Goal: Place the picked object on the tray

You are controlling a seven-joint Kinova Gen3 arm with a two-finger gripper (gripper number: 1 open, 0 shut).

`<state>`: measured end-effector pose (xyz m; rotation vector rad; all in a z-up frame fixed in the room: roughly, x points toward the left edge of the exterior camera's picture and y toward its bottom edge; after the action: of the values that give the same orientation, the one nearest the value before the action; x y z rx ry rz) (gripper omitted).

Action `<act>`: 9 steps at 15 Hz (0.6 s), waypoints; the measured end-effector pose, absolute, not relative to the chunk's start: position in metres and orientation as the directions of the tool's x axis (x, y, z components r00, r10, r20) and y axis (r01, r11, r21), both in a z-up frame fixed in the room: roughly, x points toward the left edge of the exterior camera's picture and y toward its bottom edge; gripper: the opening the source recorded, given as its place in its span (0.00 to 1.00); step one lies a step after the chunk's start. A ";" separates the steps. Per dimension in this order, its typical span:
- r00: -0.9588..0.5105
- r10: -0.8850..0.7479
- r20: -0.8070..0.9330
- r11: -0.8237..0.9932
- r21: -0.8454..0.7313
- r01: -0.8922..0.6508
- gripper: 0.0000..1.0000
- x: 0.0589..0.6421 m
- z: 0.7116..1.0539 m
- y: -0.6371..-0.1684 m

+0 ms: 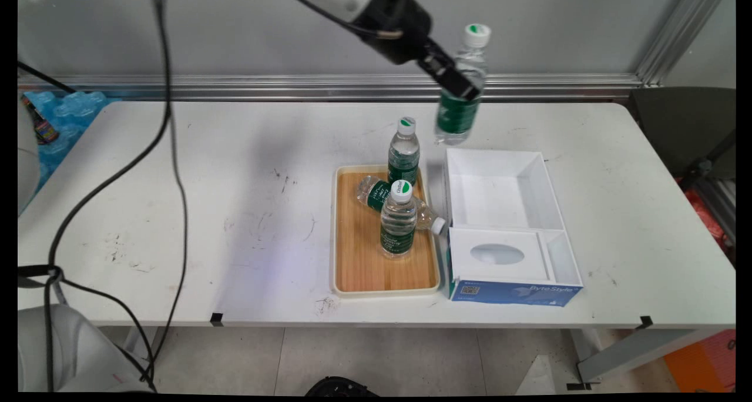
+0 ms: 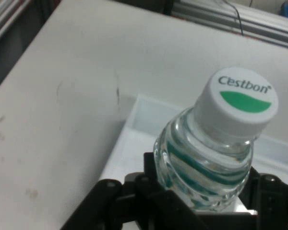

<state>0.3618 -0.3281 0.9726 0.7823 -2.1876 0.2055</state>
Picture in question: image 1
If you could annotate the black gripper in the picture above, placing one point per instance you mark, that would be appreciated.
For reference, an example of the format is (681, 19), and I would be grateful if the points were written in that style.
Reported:
(393, 26)

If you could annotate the green label water bottle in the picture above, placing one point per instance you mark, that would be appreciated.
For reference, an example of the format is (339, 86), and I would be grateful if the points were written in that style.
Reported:
(399, 223)
(403, 158)
(372, 193)
(455, 117)

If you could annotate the white and blue cardboard box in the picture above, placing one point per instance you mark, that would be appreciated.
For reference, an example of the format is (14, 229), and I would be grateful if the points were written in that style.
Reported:
(499, 255)

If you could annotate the wooden tray with cream rim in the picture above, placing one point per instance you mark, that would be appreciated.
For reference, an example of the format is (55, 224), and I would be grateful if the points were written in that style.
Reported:
(361, 255)

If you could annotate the red bag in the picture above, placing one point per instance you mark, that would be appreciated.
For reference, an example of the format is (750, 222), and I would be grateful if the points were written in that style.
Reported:
(708, 220)

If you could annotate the black round object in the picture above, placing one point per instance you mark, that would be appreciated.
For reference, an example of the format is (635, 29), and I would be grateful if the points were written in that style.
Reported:
(341, 387)

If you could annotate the grey table leg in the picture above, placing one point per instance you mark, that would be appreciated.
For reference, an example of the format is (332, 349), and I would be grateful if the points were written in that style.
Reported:
(634, 355)

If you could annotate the orange plastic bin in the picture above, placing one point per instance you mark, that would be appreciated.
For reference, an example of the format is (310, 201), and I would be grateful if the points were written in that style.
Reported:
(705, 364)

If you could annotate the horizontal aluminium frame rail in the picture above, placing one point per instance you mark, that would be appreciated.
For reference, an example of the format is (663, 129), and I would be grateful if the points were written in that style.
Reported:
(294, 86)

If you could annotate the upright aluminium frame post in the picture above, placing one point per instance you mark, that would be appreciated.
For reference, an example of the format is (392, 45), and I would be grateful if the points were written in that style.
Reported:
(675, 37)

